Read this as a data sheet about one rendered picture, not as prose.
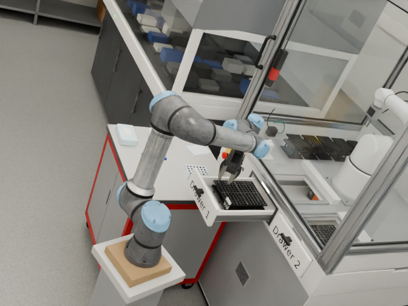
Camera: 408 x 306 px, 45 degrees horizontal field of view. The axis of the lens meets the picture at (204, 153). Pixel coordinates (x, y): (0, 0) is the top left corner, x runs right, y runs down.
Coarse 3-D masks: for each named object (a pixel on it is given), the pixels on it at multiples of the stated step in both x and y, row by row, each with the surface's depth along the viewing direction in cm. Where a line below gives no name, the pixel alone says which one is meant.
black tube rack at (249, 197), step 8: (224, 184) 238; (232, 184) 240; (240, 184) 243; (216, 192) 235; (232, 192) 234; (240, 192) 236; (248, 192) 239; (256, 192) 241; (224, 200) 232; (232, 200) 229; (240, 200) 232; (248, 200) 233; (256, 200) 241; (264, 200) 238; (224, 208) 228; (232, 208) 229; (240, 208) 231; (248, 208) 233; (256, 208) 236; (264, 208) 238
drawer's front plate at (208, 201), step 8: (192, 176) 236; (200, 176) 231; (192, 184) 236; (200, 184) 229; (192, 192) 235; (208, 192) 223; (200, 200) 228; (208, 200) 221; (200, 208) 227; (208, 208) 221; (216, 208) 215; (208, 216) 221; (208, 224) 220
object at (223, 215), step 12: (204, 180) 239; (240, 180) 249; (252, 180) 252; (264, 192) 245; (264, 204) 244; (216, 216) 221; (228, 216) 224; (240, 216) 227; (252, 216) 230; (264, 216) 233
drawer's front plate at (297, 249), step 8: (280, 216) 227; (272, 224) 232; (280, 224) 226; (272, 232) 231; (280, 232) 226; (288, 232) 221; (280, 240) 225; (296, 240) 216; (280, 248) 225; (288, 248) 220; (296, 248) 215; (304, 248) 213; (288, 256) 220; (296, 256) 215; (304, 256) 211; (296, 264) 215; (304, 264) 210; (296, 272) 215; (304, 272) 213
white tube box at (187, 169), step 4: (184, 168) 259; (188, 168) 258; (192, 168) 259; (200, 168) 261; (204, 168) 262; (184, 172) 258; (188, 172) 254; (200, 172) 258; (204, 172) 259; (188, 176) 254
